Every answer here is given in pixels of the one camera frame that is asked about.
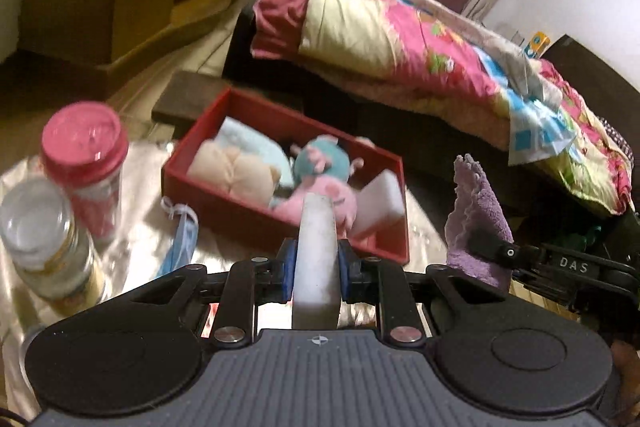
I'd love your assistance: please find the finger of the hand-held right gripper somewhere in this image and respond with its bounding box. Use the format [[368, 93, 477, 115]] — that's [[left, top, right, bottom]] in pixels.
[[467, 227, 523, 265]]

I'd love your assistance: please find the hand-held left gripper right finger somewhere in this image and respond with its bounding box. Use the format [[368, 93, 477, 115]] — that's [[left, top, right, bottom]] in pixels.
[[336, 238, 483, 347]]

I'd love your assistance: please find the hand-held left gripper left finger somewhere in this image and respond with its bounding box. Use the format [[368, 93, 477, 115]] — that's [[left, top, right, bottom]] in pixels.
[[127, 238, 297, 348]]

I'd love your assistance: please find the white sponge block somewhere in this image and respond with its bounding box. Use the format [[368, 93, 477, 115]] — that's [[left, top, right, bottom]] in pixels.
[[292, 193, 341, 330], [350, 172, 407, 240]]

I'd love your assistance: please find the purple fleece cloth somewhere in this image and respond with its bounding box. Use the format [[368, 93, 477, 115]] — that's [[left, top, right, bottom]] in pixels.
[[445, 153, 516, 290]]

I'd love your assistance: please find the red cardboard box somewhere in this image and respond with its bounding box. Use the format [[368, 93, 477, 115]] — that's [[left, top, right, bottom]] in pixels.
[[161, 88, 411, 265]]

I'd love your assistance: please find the pink and teal plush toy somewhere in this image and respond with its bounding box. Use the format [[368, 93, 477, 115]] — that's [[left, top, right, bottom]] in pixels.
[[270, 134, 366, 238]]

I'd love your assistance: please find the beige plush toy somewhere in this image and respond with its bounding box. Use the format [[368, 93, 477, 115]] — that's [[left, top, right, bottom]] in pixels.
[[187, 141, 281, 208]]

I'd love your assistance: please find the light blue towel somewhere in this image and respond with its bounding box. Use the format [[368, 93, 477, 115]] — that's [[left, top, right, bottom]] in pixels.
[[216, 117, 296, 188]]

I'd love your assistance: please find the green plastic object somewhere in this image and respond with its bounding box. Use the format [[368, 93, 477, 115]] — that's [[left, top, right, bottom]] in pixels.
[[565, 224, 601, 253]]

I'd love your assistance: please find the blue face mask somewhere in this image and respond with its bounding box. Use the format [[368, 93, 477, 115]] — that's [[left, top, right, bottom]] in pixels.
[[157, 196, 201, 278]]

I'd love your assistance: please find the light blue checked sheet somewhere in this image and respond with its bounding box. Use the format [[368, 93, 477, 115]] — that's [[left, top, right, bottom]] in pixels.
[[475, 42, 576, 165]]

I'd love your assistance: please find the dark headboard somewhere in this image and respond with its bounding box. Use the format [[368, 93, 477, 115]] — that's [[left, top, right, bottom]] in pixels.
[[542, 34, 640, 142]]

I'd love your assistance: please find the pink lid plastic cup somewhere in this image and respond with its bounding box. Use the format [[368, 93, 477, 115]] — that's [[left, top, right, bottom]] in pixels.
[[41, 103, 130, 253]]

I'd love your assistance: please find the clear glass jar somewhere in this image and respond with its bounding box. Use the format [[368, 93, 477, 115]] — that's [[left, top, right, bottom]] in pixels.
[[0, 177, 108, 320]]

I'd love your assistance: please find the pink floral quilt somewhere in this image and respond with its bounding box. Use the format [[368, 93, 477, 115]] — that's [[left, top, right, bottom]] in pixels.
[[297, 0, 633, 215]]

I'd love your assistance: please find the pink bed sheet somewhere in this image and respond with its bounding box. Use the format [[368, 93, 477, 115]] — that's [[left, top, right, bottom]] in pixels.
[[251, 0, 516, 148]]

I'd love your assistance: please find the dark bed frame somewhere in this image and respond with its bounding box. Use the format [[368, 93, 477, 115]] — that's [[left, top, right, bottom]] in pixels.
[[222, 7, 640, 228]]

